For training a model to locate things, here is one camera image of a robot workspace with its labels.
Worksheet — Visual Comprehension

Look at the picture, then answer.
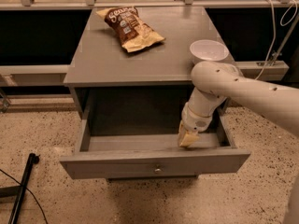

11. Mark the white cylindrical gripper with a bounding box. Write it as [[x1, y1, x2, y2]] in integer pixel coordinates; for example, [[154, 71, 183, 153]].
[[178, 88, 226, 147]]

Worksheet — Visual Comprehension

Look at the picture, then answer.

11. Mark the grey top drawer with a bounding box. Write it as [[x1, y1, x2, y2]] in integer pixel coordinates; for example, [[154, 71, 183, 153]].
[[60, 108, 250, 179]]

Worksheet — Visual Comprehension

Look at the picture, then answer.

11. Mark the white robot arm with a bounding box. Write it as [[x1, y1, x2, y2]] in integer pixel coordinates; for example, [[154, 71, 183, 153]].
[[178, 61, 299, 147]]

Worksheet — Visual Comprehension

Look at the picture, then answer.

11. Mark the grey drawer cabinet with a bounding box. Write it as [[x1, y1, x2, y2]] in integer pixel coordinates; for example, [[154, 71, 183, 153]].
[[63, 6, 245, 182]]

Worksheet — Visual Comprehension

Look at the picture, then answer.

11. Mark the white bowl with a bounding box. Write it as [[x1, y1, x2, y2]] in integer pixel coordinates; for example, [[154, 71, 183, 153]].
[[190, 39, 229, 64]]

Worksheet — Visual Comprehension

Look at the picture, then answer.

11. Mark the brown chip bag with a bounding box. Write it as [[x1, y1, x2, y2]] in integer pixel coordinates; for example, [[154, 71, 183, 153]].
[[96, 7, 164, 53]]

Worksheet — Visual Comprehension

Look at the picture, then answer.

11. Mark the black stand leg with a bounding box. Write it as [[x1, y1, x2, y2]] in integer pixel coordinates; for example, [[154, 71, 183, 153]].
[[0, 153, 39, 224]]

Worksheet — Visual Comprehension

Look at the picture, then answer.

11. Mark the metal railing frame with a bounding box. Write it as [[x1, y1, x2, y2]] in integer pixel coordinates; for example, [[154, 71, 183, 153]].
[[1, 0, 298, 105]]

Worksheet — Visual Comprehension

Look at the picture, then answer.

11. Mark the black floor cable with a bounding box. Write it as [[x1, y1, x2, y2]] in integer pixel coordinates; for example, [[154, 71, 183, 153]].
[[0, 170, 50, 224]]

